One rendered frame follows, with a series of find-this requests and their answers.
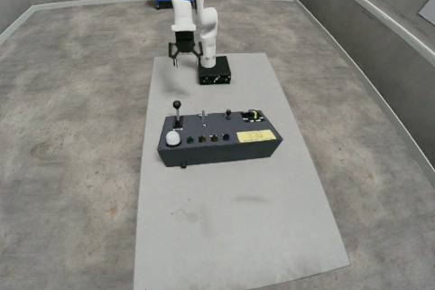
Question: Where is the dark grey console panel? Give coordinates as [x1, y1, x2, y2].
[157, 100, 283, 168]

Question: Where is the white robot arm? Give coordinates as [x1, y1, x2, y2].
[171, 0, 218, 68]

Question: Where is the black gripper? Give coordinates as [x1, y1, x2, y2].
[169, 31, 204, 68]

